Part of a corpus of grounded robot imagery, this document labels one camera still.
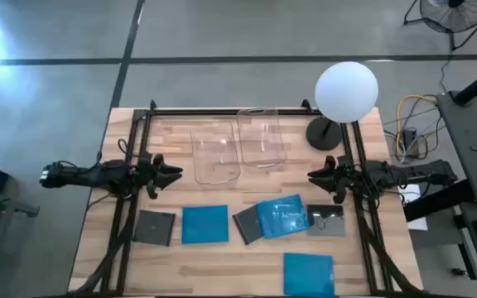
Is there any grey side table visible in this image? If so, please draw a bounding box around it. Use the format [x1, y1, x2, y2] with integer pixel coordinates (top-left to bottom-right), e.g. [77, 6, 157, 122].
[436, 90, 477, 206]

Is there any blue jewel case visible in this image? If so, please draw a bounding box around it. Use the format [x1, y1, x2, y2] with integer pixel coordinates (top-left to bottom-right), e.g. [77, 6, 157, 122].
[181, 204, 230, 245]
[256, 194, 311, 240]
[282, 252, 335, 298]

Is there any yellow cable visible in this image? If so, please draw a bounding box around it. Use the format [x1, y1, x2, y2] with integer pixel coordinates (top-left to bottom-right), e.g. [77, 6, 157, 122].
[394, 94, 437, 159]

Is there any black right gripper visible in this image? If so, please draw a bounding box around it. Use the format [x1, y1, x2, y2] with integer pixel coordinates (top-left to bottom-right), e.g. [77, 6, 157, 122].
[306, 156, 368, 205]

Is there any clear plastic bin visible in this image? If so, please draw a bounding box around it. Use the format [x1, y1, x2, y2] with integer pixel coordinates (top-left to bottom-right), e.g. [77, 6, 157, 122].
[190, 120, 242, 186]
[236, 107, 288, 169]

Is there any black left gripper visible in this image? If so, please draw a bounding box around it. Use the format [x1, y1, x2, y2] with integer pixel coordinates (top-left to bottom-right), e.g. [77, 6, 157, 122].
[130, 151, 184, 200]

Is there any white globe lamp black base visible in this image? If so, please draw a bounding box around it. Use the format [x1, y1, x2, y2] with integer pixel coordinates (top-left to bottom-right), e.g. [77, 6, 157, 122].
[306, 60, 379, 152]

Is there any black floor fan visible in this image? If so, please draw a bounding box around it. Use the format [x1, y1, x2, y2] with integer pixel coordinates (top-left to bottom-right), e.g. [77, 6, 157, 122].
[402, 0, 477, 52]

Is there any black metal rig frame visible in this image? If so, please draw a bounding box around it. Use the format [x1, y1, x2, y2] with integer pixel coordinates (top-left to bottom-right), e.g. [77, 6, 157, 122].
[68, 99, 430, 298]

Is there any grey power strip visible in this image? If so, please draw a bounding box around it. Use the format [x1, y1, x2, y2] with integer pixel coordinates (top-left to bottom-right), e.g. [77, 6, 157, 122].
[402, 127, 420, 158]

